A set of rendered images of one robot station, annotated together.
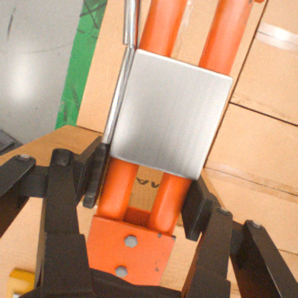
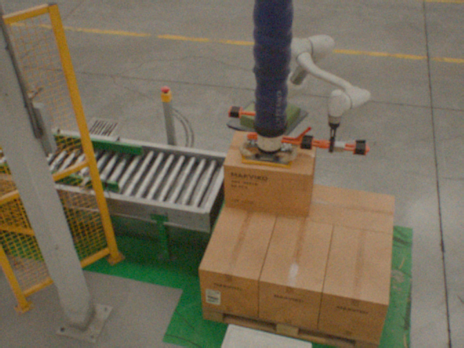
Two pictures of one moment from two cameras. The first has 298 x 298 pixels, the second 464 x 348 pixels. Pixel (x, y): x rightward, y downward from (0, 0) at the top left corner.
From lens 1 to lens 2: 3.58 m
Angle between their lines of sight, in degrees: 50
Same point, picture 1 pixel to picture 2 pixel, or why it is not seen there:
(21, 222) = not seen: hidden behind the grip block
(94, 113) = (319, 188)
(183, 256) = (306, 166)
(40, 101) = not seen: hidden behind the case
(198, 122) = (340, 146)
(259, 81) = (344, 233)
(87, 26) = not seen: hidden behind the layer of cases
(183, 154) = (336, 145)
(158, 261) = (323, 144)
